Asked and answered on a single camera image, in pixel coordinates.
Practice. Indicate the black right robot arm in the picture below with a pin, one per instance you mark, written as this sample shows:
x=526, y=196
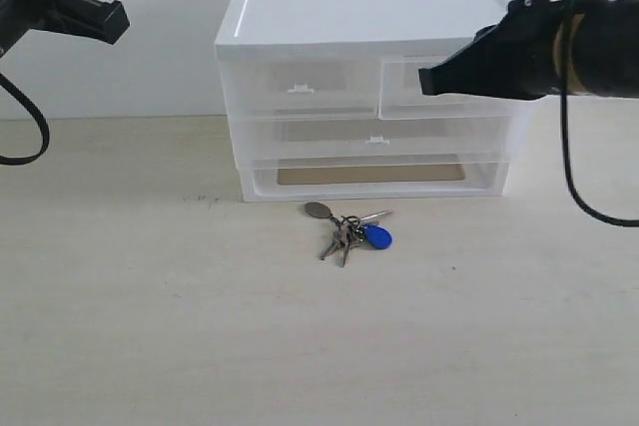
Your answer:
x=588, y=47

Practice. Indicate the white plastic drawer cabinet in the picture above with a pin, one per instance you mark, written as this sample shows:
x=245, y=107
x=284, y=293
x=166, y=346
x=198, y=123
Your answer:
x=401, y=35

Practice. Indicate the key bunch with blue tag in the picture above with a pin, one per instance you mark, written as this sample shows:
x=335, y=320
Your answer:
x=351, y=231

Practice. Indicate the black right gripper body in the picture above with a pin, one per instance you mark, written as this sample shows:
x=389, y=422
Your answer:
x=517, y=54

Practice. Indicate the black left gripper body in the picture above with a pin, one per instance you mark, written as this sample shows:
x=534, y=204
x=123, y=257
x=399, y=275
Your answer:
x=95, y=19

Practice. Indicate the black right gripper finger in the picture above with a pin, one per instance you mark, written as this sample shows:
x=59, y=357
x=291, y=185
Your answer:
x=481, y=69

